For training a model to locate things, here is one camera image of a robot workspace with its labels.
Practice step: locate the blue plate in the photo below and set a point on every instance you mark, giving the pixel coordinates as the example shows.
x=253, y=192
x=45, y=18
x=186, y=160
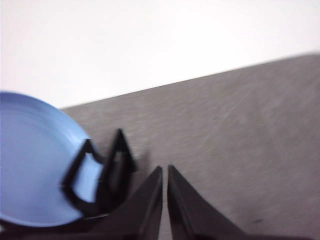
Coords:
x=32, y=150

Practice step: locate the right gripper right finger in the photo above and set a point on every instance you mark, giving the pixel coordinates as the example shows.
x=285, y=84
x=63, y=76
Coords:
x=190, y=215

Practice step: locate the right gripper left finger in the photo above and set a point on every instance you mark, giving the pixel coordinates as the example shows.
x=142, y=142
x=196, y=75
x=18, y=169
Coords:
x=140, y=212

